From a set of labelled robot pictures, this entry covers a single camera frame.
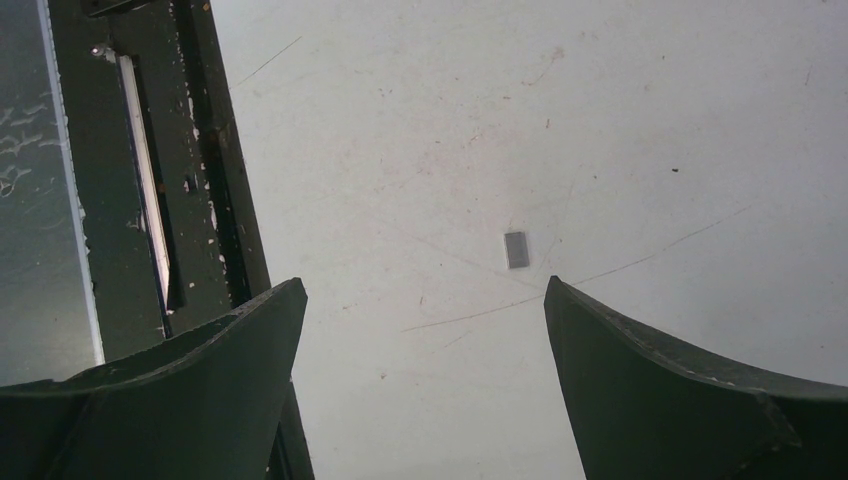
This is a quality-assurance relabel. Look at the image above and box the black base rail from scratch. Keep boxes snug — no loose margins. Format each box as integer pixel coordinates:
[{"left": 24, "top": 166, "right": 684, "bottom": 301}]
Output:
[{"left": 46, "top": 0, "right": 316, "bottom": 480}]

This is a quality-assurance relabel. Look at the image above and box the grey staple strip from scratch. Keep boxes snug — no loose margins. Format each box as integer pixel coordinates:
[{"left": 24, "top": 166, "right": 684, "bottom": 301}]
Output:
[{"left": 504, "top": 231, "right": 530, "bottom": 270}]

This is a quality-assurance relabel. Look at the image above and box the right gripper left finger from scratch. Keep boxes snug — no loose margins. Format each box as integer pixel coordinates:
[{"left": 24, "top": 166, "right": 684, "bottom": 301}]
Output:
[{"left": 1, "top": 278, "right": 308, "bottom": 479}]

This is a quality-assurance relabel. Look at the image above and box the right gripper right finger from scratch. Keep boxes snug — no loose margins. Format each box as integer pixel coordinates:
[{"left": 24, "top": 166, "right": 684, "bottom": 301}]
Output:
[{"left": 544, "top": 277, "right": 847, "bottom": 479}]

